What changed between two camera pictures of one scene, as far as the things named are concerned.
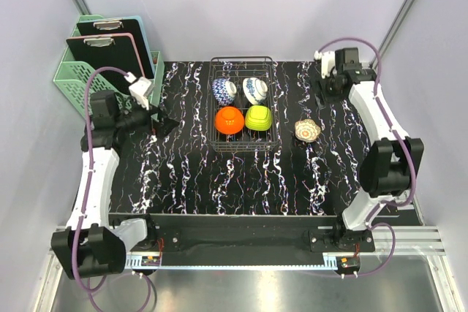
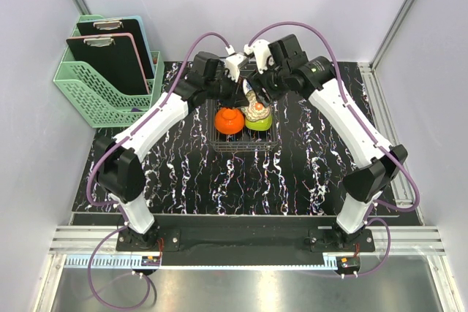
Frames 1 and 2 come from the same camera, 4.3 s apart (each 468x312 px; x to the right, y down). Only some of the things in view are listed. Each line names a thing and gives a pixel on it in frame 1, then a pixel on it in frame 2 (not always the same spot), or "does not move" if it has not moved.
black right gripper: x=321 y=87 → x=259 y=82
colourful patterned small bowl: x=306 y=130 → x=255 y=110
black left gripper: x=161 y=127 → x=237 y=98
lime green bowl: x=258 y=118 does not move
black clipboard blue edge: x=131 y=25 does not move
